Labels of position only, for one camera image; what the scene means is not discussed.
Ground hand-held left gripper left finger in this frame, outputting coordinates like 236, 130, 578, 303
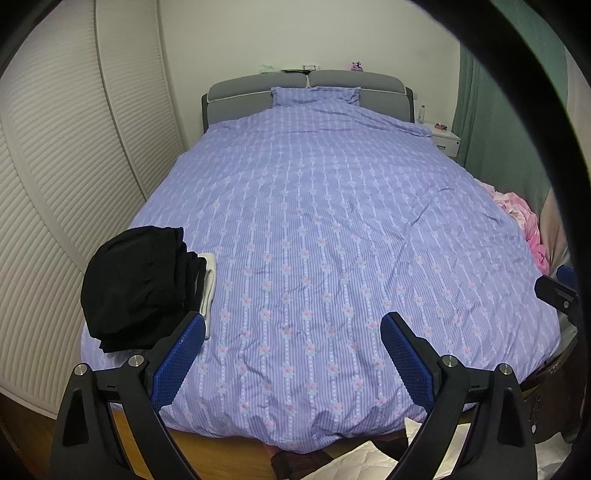
48, 311, 207, 480

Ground white folded cloth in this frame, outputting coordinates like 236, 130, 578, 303
198, 251, 218, 340

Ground green curtain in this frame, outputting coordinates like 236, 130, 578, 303
451, 44, 570, 197

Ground pink blanket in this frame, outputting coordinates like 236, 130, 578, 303
480, 182, 551, 274

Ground dark wooden bed frame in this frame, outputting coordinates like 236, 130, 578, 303
521, 318, 583, 433

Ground purple floral pillow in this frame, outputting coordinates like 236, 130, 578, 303
270, 86, 362, 108

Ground white nightstand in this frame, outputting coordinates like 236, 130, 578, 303
422, 121, 462, 158

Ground white quilted floor mat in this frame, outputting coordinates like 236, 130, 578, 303
308, 416, 542, 480

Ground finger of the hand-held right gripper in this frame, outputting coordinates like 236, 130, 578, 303
534, 275, 581, 324
556, 265, 578, 291

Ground black pants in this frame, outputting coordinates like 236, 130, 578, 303
80, 226, 191, 342

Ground pile of dark folded clothes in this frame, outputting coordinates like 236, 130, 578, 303
98, 249, 209, 354

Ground grey padded headboard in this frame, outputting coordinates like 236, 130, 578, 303
202, 69, 414, 136

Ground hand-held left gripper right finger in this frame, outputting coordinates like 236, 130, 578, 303
380, 311, 539, 480

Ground purple floral bedspread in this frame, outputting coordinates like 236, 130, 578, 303
79, 98, 562, 452

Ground beige curtain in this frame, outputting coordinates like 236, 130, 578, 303
537, 188, 570, 274

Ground white louvered wardrobe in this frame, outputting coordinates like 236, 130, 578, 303
0, 0, 186, 412

